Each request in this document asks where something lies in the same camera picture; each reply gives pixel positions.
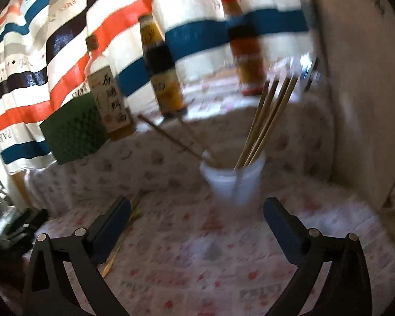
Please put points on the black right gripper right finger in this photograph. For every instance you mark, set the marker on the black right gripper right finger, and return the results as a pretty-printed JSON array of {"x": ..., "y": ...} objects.
[{"x": 347, "y": 289}]

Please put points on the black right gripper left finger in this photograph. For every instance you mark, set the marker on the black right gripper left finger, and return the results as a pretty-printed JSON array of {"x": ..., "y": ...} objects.
[{"x": 47, "y": 289}]

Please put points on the wooden chopstick on table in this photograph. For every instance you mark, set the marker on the wooden chopstick on table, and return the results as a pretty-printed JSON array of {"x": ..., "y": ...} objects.
[{"x": 135, "y": 215}]

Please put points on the printed cartoon tablecloth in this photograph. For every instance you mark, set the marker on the printed cartoon tablecloth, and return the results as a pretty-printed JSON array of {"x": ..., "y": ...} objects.
[{"x": 189, "y": 253}]

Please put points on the translucent plastic cup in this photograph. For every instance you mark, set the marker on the translucent plastic cup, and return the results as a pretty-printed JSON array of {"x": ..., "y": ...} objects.
[{"x": 233, "y": 187}]

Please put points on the green checkerboard calibration board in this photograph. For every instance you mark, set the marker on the green checkerboard calibration board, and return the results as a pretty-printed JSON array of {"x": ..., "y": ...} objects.
[{"x": 75, "y": 130}]

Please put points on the brown chopstick in cup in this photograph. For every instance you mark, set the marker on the brown chopstick in cup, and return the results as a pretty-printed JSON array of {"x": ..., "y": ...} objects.
[{"x": 177, "y": 142}]

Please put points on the clear cooking wine bottle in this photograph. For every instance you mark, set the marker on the clear cooking wine bottle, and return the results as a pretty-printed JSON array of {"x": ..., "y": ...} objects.
[{"x": 102, "y": 81}]

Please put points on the dark soy sauce bottle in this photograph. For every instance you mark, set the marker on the dark soy sauce bottle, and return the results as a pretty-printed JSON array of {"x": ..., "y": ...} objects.
[{"x": 161, "y": 69}]

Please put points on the striped Paris cloth backdrop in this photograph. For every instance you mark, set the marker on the striped Paris cloth backdrop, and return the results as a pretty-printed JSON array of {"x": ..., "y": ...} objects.
[{"x": 43, "y": 54}]

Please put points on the white board panel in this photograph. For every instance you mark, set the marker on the white board panel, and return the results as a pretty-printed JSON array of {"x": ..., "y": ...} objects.
[{"x": 359, "y": 47}]

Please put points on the red label sauce bottle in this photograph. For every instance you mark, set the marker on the red label sauce bottle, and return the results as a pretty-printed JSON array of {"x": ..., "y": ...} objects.
[{"x": 245, "y": 48}]

